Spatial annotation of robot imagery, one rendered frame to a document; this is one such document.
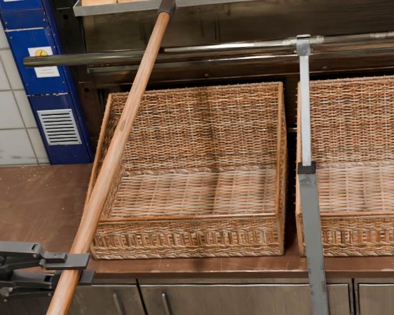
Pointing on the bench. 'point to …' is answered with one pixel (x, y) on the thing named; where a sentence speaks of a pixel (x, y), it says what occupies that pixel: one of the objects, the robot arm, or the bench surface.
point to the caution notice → (44, 67)
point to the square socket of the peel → (169, 6)
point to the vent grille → (59, 127)
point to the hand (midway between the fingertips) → (70, 269)
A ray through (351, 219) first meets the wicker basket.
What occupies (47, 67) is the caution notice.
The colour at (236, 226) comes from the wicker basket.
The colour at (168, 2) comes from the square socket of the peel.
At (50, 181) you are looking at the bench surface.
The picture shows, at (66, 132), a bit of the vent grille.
